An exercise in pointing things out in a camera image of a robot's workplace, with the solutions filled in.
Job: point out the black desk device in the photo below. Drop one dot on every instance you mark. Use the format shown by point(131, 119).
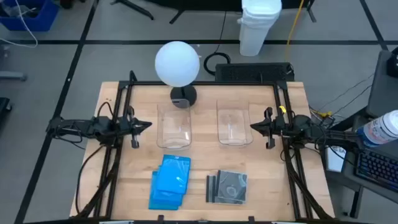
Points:
point(393, 63)

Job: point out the clear plastic bin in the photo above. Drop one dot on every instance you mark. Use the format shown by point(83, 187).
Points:
point(234, 137)
point(174, 140)

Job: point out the white trash bin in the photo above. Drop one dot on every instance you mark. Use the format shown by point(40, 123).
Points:
point(259, 28)

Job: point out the black aluminium table frame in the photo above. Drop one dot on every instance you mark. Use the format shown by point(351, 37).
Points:
point(217, 83)

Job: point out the black stand leg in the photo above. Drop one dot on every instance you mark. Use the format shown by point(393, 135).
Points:
point(178, 17)
point(133, 7)
point(311, 12)

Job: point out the white globe lamp black base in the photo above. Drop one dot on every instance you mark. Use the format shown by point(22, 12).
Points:
point(177, 63)

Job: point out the black floor equipment base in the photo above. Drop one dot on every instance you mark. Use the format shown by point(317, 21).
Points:
point(4, 109)

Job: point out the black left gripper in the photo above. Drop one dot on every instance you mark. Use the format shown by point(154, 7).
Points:
point(129, 127)

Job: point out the grey metal floor bar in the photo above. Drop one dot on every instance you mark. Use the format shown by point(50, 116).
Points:
point(12, 76)

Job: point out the yellow tape tag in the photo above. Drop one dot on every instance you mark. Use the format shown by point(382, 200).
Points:
point(282, 109)

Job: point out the white wipes canister blue label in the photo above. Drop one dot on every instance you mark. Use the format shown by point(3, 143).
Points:
point(377, 129)

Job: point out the white printed paper sheet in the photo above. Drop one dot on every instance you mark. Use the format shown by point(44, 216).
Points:
point(335, 160)

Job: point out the black perforated computer case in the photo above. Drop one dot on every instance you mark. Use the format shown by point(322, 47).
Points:
point(253, 72)

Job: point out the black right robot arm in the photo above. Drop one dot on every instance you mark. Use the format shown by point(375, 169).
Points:
point(311, 130)

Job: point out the grey side table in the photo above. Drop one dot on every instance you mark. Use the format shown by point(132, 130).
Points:
point(382, 93)

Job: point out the black backlit keyboard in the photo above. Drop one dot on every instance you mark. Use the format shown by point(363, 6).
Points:
point(377, 168)

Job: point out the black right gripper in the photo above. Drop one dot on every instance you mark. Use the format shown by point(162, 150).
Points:
point(273, 127)

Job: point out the dark computer desk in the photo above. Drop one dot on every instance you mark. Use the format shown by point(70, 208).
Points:
point(349, 168)

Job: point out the blue storage crate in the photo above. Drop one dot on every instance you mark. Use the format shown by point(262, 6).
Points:
point(40, 21)

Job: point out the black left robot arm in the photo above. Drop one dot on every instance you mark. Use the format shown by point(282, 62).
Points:
point(77, 127)

